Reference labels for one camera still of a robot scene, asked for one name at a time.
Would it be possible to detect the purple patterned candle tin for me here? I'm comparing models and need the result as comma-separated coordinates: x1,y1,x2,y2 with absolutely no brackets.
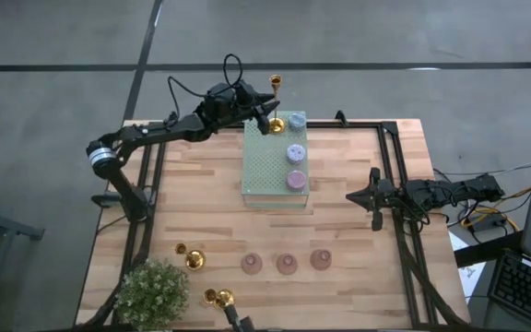
286,169,308,193

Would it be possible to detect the grey cable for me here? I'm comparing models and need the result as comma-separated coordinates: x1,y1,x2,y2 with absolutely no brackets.
433,160,531,179

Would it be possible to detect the green perforated box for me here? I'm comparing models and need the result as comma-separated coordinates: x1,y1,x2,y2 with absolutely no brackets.
241,110,312,209

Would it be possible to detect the black desk bar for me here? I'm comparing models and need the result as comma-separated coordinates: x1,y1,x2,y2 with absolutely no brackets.
454,230,525,268

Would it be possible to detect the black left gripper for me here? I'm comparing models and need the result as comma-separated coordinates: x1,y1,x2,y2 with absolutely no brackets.
202,80,280,136

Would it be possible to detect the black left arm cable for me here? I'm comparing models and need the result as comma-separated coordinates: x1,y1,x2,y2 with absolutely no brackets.
167,53,245,125

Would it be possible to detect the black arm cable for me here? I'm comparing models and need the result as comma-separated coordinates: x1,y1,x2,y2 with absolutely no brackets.
167,53,245,125
398,180,478,227

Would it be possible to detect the potted green white-flowered plant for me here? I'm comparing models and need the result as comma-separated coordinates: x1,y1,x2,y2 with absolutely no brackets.
113,257,192,332

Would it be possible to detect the yellow cable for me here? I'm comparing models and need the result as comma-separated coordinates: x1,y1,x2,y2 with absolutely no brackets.
461,186,531,231

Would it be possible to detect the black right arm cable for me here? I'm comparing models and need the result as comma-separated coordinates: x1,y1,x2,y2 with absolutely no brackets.
398,180,478,227

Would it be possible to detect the pink ribbed glass candle holder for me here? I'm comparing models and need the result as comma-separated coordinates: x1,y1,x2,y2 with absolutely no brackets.
276,252,299,277
240,252,264,277
309,248,334,272

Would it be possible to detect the black keyboard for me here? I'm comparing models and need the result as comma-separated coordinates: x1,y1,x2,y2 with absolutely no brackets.
486,248,531,331

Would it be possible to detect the white paper sheet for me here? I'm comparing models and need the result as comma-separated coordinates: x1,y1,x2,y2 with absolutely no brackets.
447,230,488,301

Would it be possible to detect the black metal table frame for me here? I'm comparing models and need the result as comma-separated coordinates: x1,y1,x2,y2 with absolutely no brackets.
80,110,472,331

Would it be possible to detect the tall gold candlestick holder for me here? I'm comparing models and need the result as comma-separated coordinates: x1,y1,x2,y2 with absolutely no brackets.
267,74,287,136

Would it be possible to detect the short gold candlestick holder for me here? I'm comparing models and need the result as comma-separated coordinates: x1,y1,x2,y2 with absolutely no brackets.
203,288,237,311

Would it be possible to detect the blue-grey patterned candle tin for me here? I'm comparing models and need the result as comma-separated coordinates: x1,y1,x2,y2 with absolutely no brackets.
287,112,309,133

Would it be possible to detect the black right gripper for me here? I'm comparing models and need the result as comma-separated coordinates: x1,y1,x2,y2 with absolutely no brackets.
346,167,406,232

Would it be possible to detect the medium gold candlestick holder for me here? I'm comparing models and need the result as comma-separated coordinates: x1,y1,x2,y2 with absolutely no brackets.
174,242,207,272

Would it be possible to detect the lavender floral candle tin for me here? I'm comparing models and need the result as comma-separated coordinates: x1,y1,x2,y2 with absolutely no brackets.
286,143,307,166

